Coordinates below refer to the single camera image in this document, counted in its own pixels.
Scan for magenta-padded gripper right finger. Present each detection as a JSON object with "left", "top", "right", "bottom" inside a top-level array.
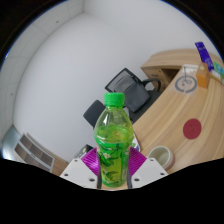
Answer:
[{"left": 127, "top": 147, "right": 169, "bottom": 189}]

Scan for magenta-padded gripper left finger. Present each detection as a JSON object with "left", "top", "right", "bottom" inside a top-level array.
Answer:
[{"left": 59, "top": 148, "right": 100, "bottom": 189}]

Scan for green drink bottle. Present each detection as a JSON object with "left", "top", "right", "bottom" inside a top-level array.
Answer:
[{"left": 93, "top": 92, "right": 135, "bottom": 189}]

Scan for white and maroon mug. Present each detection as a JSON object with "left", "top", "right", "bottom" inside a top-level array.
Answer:
[{"left": 147, "top": 145, "right": 175, "bottom": 171}]

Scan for dark brown printed carton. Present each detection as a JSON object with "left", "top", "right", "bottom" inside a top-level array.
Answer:
[{"left": 73, "top": 143, "right": 94, "bottom": 160}]

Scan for wooden shelf cabinet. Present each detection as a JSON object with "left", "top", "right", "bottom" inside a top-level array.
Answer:
[{"left": 13, "top": 132, "right": 69, "bottom": 176}]

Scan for dark armless visitor chair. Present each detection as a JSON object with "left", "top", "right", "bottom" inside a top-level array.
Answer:
[{"left": 82, "top": 99, "right": 106, "bottom": 129}]

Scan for flat round red coaster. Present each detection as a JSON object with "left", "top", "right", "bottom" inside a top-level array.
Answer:
[{"left": 182, "top": 118, "right": 203, "bottom": 140}]

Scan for black mesh office chair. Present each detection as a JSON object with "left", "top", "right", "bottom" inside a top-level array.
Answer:
[{"left": 104, "top": 67, "right": 163, "bottom": 124}]

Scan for orange cardboard box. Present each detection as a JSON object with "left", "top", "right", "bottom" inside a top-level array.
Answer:
[{"left": 195, "top": 63, "right": 211, "bottom": 89}]

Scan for wooden side desk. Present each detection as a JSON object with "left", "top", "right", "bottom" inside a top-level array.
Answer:
[{"left": 139, "top": 48, "right": 224, "bottom": 93}]

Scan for long tan box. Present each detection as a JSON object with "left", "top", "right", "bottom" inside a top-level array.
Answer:
[{"left": 208, "top": 68, "right": 223, "bottom": 83}]

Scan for flat green box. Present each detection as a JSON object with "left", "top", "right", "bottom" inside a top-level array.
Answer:
[{"left": 213, "top": 61, "right": 224, "bottom": 79}]

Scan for purple standing pouch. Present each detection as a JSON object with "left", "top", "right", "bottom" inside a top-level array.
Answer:
[{"left": 194, "top": 41, "right": 215, "bottom": 72}]

